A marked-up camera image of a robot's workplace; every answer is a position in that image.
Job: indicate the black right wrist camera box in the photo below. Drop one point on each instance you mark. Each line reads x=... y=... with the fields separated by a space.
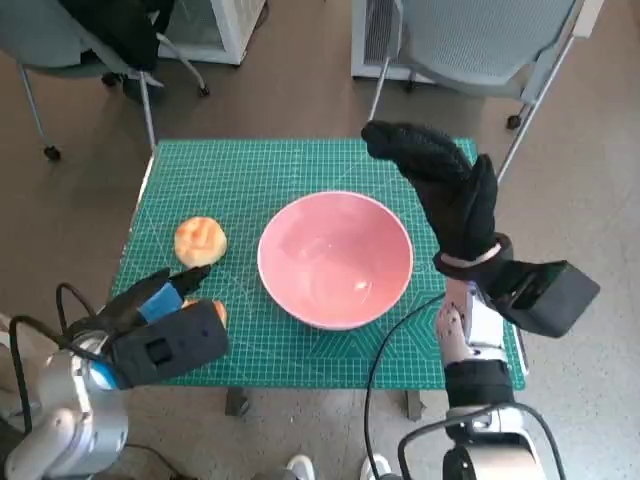
x=550 y=300

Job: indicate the white shoe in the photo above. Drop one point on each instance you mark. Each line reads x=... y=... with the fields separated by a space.
x=300 y=467
x=375 y=467

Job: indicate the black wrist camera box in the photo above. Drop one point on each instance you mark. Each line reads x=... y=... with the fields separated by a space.
x=550 y=300
x=170 y=345

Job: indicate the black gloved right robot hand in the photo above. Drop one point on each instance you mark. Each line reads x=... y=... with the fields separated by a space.
x=450 y=190

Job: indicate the pink bowl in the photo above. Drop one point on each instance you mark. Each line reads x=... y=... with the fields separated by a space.
x=335 y=260

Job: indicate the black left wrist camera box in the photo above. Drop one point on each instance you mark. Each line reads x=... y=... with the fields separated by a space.
x=170 y=345

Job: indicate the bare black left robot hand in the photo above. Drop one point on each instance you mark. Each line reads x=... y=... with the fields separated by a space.
x=130 y=310

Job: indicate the grey table leg bracket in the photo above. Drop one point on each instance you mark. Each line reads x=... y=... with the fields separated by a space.
x=415 y=404
x=237 y=401

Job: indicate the grey mesh office chair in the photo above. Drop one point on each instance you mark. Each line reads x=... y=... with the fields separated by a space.
x=475 y=40

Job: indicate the black jacket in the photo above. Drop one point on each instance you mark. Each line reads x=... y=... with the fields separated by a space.
x=120 y=30

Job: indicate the grey-green office chair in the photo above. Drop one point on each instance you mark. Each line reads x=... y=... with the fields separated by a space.
x=45 y=40

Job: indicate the green cutting mat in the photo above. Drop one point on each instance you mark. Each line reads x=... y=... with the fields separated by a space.
x=300 y=170

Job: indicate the white cabinet with mesh side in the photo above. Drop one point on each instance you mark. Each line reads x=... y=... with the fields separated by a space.
x=375 y=40
x=240 y=30

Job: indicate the rectangular orange toy bread loaf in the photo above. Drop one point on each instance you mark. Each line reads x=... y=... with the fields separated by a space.
x=221 y=312

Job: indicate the round toy bread bun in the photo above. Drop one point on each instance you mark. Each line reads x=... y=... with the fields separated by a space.
x=200 y=240

